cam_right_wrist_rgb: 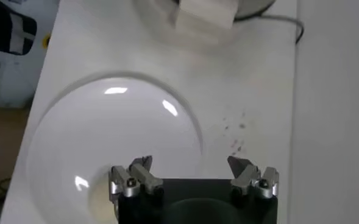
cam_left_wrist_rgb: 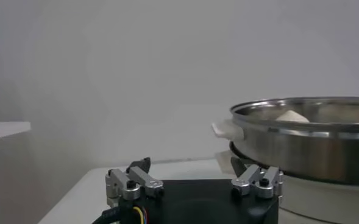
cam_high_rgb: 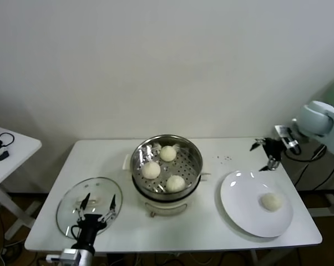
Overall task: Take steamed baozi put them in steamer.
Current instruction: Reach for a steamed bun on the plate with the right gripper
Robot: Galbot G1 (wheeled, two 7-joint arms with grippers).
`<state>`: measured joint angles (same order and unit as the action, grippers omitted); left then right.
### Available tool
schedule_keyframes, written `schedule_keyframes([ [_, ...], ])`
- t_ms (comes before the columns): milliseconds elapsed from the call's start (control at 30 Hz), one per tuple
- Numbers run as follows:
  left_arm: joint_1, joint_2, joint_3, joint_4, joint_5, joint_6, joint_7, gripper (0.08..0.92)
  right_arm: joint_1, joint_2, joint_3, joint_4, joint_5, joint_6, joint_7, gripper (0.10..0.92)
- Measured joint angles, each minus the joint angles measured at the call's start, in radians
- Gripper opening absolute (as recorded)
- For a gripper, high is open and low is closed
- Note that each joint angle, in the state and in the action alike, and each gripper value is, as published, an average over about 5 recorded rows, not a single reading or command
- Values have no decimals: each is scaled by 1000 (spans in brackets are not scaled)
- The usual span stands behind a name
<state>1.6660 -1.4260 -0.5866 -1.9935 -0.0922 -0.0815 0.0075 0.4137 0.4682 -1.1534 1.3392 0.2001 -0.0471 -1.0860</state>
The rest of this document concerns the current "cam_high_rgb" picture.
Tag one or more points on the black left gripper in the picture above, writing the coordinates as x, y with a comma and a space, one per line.
89, 230

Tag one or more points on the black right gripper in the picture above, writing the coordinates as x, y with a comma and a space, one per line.
273, 149

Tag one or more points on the white steamed baozi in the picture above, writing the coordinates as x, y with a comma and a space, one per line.
167, 153
271, 202
151, 169
176, 183

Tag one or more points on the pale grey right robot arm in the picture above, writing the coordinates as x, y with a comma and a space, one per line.
314, 116

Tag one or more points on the perforated steel steamer basket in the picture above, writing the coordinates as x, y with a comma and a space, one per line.
190, 163

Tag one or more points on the round glass pot lid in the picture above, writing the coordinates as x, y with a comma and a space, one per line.
70, 202

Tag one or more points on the large white plate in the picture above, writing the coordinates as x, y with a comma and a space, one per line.
236, 199

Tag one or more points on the cream electric cooking pot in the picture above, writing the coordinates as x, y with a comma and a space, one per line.
167, 207

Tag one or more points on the white shelf stand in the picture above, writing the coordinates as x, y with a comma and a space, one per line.
333, 205

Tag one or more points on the white side table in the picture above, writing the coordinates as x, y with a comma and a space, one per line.
20, 155

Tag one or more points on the small black device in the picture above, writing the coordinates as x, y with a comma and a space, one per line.
4, 156

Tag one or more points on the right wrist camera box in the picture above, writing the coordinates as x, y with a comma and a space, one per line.
287, 137

